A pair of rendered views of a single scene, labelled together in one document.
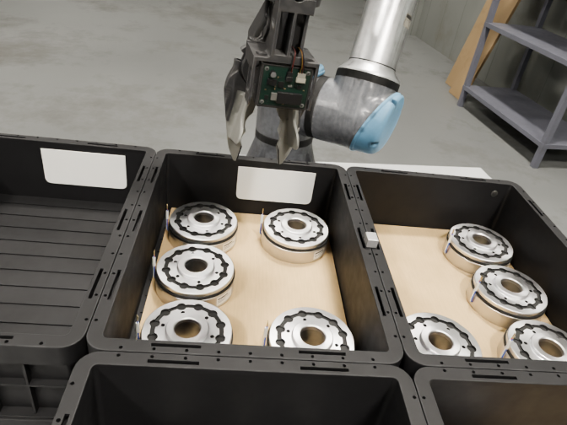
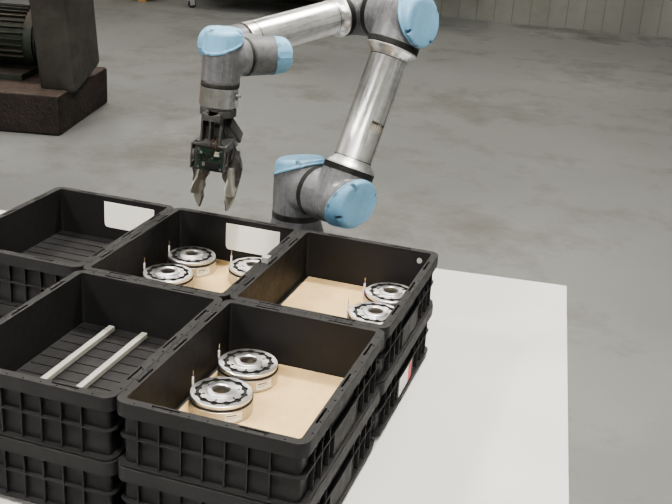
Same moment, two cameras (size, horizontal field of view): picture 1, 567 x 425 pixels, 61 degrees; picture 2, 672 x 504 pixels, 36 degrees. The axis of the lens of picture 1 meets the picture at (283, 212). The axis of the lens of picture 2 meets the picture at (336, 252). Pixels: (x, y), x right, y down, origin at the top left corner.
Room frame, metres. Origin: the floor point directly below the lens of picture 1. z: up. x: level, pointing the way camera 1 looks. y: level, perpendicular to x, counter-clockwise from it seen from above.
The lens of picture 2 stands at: (-1.12, -1.00, 1.68)
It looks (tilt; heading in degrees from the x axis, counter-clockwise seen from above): 21 degrees down; 25
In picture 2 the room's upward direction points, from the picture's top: 4 degrees clockwise
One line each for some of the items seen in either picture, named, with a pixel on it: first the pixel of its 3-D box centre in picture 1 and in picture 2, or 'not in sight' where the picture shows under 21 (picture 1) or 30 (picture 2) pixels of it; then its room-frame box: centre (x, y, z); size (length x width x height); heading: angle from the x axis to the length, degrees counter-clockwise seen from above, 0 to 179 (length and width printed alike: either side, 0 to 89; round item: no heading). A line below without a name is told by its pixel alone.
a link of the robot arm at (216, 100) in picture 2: not in sight; (220, 97); (0.55, 0.03, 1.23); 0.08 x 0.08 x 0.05
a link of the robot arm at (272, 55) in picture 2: not in sight; (257, 54); (0.65, 0.00, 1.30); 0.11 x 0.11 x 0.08; 68
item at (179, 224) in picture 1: (203, 221); (191, 255); (0.59, 0.12, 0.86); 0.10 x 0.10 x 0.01
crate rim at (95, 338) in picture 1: (251, 236); (198, 252); (0.49, 0.04, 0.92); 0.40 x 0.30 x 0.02; 7
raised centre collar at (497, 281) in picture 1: (510, 287); (375, 311); (0.54, -0.34, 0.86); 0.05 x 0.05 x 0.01
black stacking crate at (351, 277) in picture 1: (247, 267); (198, 275); (0.49, 0.04, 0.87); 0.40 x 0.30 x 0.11; 7
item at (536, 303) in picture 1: (510, 289); (375, 313); (0.54, -0.34, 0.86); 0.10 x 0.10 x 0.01
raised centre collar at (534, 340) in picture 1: (550, 348); not in sight; (0.43, -0.35, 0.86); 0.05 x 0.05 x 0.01
